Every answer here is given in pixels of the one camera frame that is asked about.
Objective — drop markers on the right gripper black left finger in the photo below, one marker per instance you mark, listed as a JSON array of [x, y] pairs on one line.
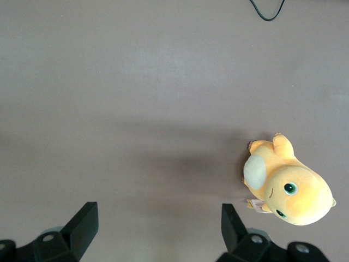
[[79, 226]]

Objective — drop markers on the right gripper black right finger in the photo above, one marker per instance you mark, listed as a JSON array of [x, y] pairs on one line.
[[234, 232]]

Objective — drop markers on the yellow plush toy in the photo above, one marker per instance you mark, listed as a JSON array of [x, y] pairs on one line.
[[297, 191]]

